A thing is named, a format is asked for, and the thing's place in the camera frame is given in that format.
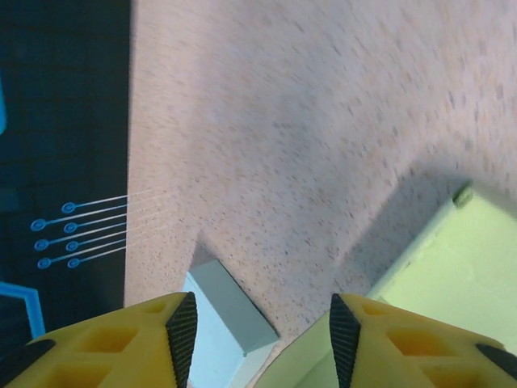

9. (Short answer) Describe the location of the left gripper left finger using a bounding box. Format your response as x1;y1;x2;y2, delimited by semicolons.
0;290;199;388

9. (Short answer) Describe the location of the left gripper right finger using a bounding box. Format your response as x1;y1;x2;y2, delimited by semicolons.
329;293;517;388

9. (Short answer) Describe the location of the light green paper box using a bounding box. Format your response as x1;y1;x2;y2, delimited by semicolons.
258;180;517;388

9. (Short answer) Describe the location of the light blue paper box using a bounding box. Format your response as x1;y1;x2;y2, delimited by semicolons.
183;258;280;388

